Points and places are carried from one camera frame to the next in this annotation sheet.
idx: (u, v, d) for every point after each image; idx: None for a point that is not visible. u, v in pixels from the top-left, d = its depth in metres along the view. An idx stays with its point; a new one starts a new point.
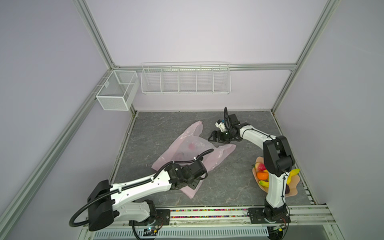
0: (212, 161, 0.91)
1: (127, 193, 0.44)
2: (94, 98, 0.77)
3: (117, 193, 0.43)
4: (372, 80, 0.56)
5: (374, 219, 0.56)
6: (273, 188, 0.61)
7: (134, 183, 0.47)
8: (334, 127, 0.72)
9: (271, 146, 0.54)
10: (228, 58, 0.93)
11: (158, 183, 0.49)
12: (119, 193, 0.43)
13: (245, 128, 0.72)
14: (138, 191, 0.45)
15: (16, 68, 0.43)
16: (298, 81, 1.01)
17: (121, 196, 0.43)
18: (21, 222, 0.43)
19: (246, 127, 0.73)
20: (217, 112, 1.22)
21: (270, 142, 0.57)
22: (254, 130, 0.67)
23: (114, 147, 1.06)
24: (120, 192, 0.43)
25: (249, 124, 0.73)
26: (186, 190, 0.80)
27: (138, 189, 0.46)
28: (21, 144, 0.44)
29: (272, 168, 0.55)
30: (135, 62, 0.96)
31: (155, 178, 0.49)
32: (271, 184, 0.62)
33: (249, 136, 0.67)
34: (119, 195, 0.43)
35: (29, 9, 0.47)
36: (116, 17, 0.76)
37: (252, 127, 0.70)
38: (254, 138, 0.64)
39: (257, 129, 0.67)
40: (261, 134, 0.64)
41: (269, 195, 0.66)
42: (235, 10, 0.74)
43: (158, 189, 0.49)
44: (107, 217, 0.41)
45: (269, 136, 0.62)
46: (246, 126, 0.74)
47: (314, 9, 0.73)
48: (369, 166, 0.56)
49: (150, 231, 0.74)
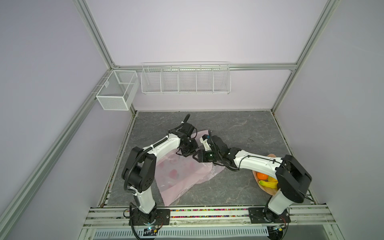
0: (200, 175, 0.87)
1: (158, 147, 0.55)
2: (94, 98, 0.77)
3: (151, 149, 0.53)
4: (373, 81, 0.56)
5: (374, 219, 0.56)
6: (282, 202, 0.55)
7: (158, 141, 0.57)
8: (335, 127, 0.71)
9: (286, 175, 0.45)
10: (228, 58, 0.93)
11: (173, 136, 0.64)
12: (153, 149, 0.53)
13: (242, 159, 0.60)
14: (164, 145, 0.57)
15: (15, 68, 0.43)
16: (298, 81, 1.01)
17: (155, 150, 0.53)
18: (21, 223, 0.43)
19: (239, 154, 0.63)
20: (217, 112, 1.23)
21: (280, 170, 0.47)
22: (251, 156, 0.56)
23: (114, 147, 1.06)
24: (153, 148, 0.54)
25: (240, 149, 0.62)
26: (165, 194, 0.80)
27: (163, 144, 0.57)
28: (21, 143, 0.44)
29: (294, 197, 0.45)
30: (134, 61, 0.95)
31: (170, 135, 0.64)
32: (278, 199, 0.56)
33: (250, 165, 0.56)
34: (153, 150, 0.53)
35: (28, 9, 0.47)
36: (116, 17, 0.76)
37: (248, 153, 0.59)
38: (258, 167, 0.53)
39: (254, 154, 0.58)
40: (264, 159, 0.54)
41: (273, 204, 0.61)
42: (235, 9, 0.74)
43: (175, 141, 0.62)
44: (151, 170, 0.49)
45: (275, 160, 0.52)
46: (239, 152, 0.64)
47: (314, 9, 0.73)
48: (370, 166, 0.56)
49: (150, 231, 0.74)
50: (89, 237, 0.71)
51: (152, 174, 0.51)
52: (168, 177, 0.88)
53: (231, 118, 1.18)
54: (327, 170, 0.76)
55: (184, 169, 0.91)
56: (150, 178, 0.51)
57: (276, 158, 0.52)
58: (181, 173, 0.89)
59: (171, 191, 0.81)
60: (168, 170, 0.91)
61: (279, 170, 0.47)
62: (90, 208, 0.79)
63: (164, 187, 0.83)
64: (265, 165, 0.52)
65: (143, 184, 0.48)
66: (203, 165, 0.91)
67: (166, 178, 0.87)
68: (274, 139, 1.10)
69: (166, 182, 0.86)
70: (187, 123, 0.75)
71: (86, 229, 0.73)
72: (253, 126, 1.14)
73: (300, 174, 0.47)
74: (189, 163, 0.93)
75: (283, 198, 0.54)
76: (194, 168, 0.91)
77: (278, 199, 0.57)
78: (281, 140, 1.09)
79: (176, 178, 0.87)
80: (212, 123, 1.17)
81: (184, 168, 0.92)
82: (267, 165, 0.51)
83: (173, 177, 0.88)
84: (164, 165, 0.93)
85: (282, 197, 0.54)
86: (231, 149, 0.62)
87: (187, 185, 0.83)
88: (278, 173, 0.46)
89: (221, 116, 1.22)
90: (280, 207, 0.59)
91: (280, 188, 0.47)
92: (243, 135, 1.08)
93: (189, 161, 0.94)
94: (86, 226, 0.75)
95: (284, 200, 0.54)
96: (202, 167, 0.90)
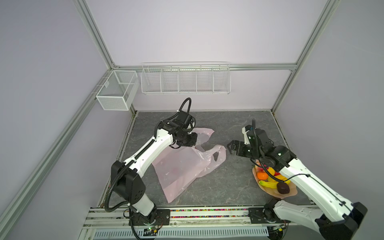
0: (199, 169, 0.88)
1: (142, 158, 0.47)
2: (94, 98, 0.77)
3: (134, 162, 0.45)
4: (372, 80, 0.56)
5: (374, 219, 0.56)
6: (296, 217, 0.55)
7: (141, 150, 0.49)
8: (334, 127, 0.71)
9: (354, 230, 0.37)
10: (228, 58, 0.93)
11: (161, 139, 0.52)
12: (136, 162, 0.45)
13: (299, 174, 0.46)
14: (149, 153, 0.48)
15: (15, 68, 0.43)
16: (298, 81, 1.01)
17: (138, 163, 0.45)
18: (21, 223, 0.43)
19: (293, 164, 0.48)
20: (217, 112, 1.22)
21: (350, 222, 0.38)
22: (312, 179, 0.45)
23: (114, 147, 1.06)
24: (136, 160, 0.46)
25: (294, 155, 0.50)
26: (167, 191, 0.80)
27: (148, 151, 0.48)
28: (21, 143, 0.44)
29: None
30: (134, 62, 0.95)
31: (157, 137, 0.52)
32: (296, 215, 0.55)
33: (305, 186, 0.44)
34: (135, 163, 0.45)
35: (28, 10, 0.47)
36: (117, 17, 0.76)
37: (308, 171, 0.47)
38: (316, 196, 0.43)
39: (317, 178, 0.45)
40: (328, 193, 0.42)
41: (282, 211, 0.61)
42: (235, 10, 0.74)
43: (164, 144, 0.52)
44: (138, 183, 0.44)
45: (344, 203, 0.41)
46: (294, 161, 0.49)
47: (314, 10, 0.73)
48: (370, 166, 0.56)
49: (150, 231, 0.74)
50: (89, 237, 0.71)
51: (141, 185, 0.46)
52: (168, 173, 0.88)
53: (231, 118, 1.18)
54: (326, 169, 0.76)
55: (183, 164, 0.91)
56: (140, 190, 0.47)
57: (346, 201, 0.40)
58: (181, 168, 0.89)
59: (172, 187, 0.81)
60: (168, 165, 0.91)
61: (347, 220, 0.38)
62: (90, 208, 0.79)
63: (166, 183, 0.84)
64: (328, 202, 0.41)
65: (133, 196, 0.45)
66: (200, 158, 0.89)
67: (167, 175, 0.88)
68: (274, 139, 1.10)
69: (167, 178, 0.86)
70: (183, 112, 0.63)
71: (86, 229, 0.73)
72: None
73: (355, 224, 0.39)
74: (186, 158, 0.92)
75: (303, 219, 0.52)
76: (193, 163, 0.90)
77: (294, 213, 0.56)
78: (281, 140, 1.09)
79: (177, 173, 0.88)
80: (212, 123, 1.17)
81: (182, 162, 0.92)
82: (331, 204, 0.41)
83: (174, 172, 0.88)
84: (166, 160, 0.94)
85: (302, 217, 0.53)
86: (284, 152, 0.51)
87: (187, 180, 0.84)
88: (344, 222, 0.38)
89: (221, 116, 1.22)
90: (288, 218, 0.58)
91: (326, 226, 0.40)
92: (243, 135, 1.08)
93: (187, 155, 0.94)
94: (86, 226, 0.75)
95: (300, 218, 0.53)
96: (200, 161, 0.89)
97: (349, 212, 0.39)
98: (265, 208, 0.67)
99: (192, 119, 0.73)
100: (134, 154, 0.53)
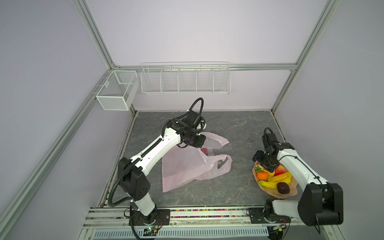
0: (198, 171, 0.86)
1: (148, 157, 0.47)
2: (94, 98, 0.77)
3: (139, 160, 0.46)
4: (372, 80, 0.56)
5: (374, 220, 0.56)
6: (288, 207, 0.56)
7: (147, 149, 0.48)
8: (334, 127, 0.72)
9: (317, 195, 0.41)
10: (228, 58, 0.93)
11: (168, 139, 0.51)
12: (141, 161, 0.45)
13: (286, 153, 0.58)
14: (154, 153, 0.48)
15: (16, 68, 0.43)
16: (298, 81, 1.01)
17: (144, 162, 0.45)
18: (20, 223, 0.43)
19: (287, 149, 0.60)
20: (217, 112, 1.22)
21: (315, 187, 0.44)
22: (297, 160, 0.54)
23: (114, 148, 1.05)
24: (142, 159, 0.46)
25: (293, 147, 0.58)
26: (164, 182, 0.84)
27: (154, 151, 0.48)
28: (21, 143, 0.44)
29: (307, 216, 0.43)
30: (135, 61, 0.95)
31: (164, 136, 0.52)
32: (288, 206, 0.56)
33: (289, 164, 0.54)
34: (142, 161, 0.45)
35: (28, 10, 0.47)
36: (116, 17, 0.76)
37: (297, 155, 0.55)
38: (296, 171, 0.51)
39: (303, 160, 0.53)
40: (307, 170, 0.49)
41: (279, 204, 0.62)
42: (235, 10, 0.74)
43: (171, 143, 0.52)
44: (143, 181, 0.45)
45: (318, 177, 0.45)
46: (290, 149, 0.60)
47: (314, 10, 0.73)
48: (370, 166, 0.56)
49: (150, 231, 0.74)
50: (89, 237, 0.71)
51: (146, 183, 0.47)
52: (171, 166, 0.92)
53: (231, 118, 1.18)
54: (326, 169, 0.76)
55: (186, 161, 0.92)
56: (144, 188, 0.47)
57: (320, 177, 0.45)
58: (184, 163, 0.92)
59: (168, 180, 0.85)
60: (176, 160, 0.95)
61: (313, 185, 0.44)
62: (90, 208, 0.79)
63: (167, 174, 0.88)
64: (304, 174, 0.48)
65: (137, 193, 0.45)
66: (204, 162, 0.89)
67: (170, 167, 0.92)
68: None
69: (168, 171, 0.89)
70: (193, 112, 0.62)
71: (86, 229, 0.73)
72: (253, 126, 1.14)
73: (332, 209, 0.43)
74: (190, 157, 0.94)
75: (293, 209, 0.53)
76: (195, 164, 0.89)
77: (288, 205, 0.56)
78: (281, 140, 1.07)
79: (179, 168, 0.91)
80: (212, 123, 1.17)
81: (185, 160, 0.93)
82: (305, 175, 0.48)
83: (176, 166, 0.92)
84: (175, 154, 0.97)
85: (293, 209, 0.53)
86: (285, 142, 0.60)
87: (184, 178, 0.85)
88: (309, 185, 0.44)
89: (221, 116, 1.22)
90: (282, 211, 0.60)
91: (300, 199, 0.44)
92: (243, 135, 1.08)
93: (192, 155, 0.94)
94: (86, 226, 0.75)
95: (291, 207, 0.54)
96: (202, 164, 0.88)
97: (319, 182, 0.45)
98: (266, 202, 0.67)
99: (202, 120, 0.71)
100: (141, 151, 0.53)
